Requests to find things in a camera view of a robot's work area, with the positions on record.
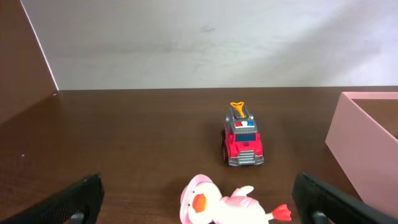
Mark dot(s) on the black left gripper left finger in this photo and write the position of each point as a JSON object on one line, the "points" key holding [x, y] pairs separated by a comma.
{"points": [[78, 203]]}

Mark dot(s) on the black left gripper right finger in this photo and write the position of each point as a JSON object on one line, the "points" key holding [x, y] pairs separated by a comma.
{"points": [[319, 202]]}

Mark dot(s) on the pink open cardboard box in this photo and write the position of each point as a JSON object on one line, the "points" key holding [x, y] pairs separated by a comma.
{"points": [[363, 139]]}

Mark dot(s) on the red grey toy fire truck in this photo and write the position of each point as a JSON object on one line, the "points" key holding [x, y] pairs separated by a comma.
{"points": [[240, 139]]}

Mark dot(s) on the white pink duck toy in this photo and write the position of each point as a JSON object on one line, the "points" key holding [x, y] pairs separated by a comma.
{"points": [[202, 202]]}

